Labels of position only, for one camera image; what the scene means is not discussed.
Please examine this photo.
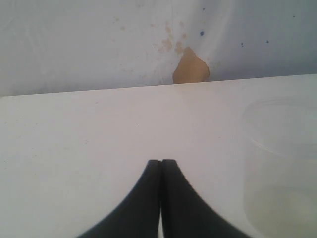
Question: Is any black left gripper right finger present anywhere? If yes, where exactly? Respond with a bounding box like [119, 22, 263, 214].
[160, 159, 263, 238]

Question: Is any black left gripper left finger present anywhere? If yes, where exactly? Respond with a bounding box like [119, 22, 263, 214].
[79, 160, 162, 238]

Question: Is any translucent plastic cup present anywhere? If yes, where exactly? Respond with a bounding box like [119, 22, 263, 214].
[242, 97, 317, 238]

